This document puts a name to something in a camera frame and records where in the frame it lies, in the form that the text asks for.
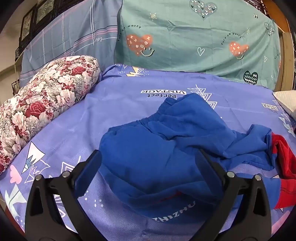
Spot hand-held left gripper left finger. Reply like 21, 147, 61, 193
24, 149, 107, 241

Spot wooden bed frame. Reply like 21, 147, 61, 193
261, 0, 296, 92

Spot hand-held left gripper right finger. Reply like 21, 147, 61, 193
194, 149, 272, 241

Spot floral rolled quilt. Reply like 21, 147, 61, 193
0, 55, 102, 175

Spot purple printed bed sheet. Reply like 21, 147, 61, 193
0, 64, 296, 237

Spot dark framed picture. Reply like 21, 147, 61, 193
35, 0, 58, 24
20, 10, 36, 42

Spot blue and red pants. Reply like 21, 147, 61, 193
99, 93, 296, 215

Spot white pillow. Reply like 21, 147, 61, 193
273, 91, 296, 118

